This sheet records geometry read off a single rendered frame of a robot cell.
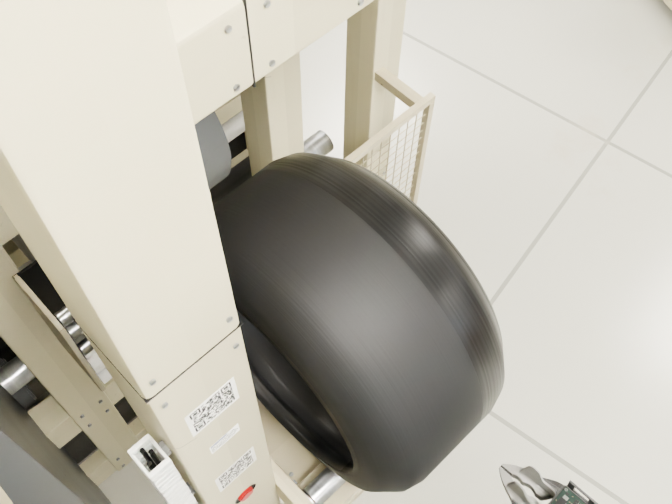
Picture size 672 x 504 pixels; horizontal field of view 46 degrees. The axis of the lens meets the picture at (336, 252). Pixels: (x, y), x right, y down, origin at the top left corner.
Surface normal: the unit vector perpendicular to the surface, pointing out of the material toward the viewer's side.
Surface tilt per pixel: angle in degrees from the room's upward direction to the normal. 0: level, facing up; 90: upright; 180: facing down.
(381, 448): 70
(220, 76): 90
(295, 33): 90
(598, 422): 0
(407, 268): 19
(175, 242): 90
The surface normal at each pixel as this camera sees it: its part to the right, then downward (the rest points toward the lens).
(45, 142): 0.69, 0.63
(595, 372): 0.01, -0.50
